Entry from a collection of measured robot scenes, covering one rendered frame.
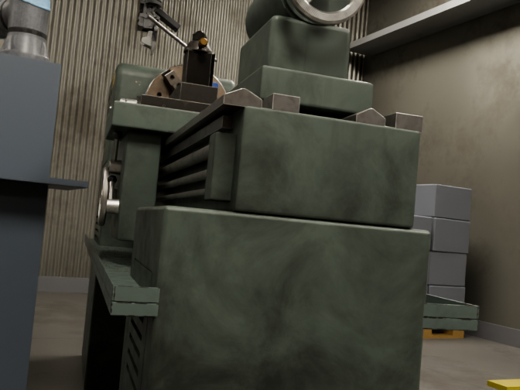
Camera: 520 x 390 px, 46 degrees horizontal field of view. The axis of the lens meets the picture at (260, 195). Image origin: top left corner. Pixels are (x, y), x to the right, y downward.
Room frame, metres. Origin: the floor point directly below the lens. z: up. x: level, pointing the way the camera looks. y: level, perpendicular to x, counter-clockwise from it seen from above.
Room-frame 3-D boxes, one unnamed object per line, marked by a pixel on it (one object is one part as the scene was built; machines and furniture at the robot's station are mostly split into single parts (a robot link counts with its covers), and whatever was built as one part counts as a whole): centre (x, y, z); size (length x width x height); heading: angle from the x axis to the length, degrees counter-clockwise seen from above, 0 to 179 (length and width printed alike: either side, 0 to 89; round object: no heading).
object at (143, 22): (2.43, 0.51, 1.47); 0.09 x 0.08 x 0.12; 107
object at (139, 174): (1.58, 0.34, 0.73); 0.27 x 0.12 x 0.27; 17
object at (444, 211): (4.76, -0.98, 0.54); 1.09 x 0.73 x 1.08; 28
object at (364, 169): (1.95, 0.21, 0.77); 2.10 x 0.34 x 0.18; 17
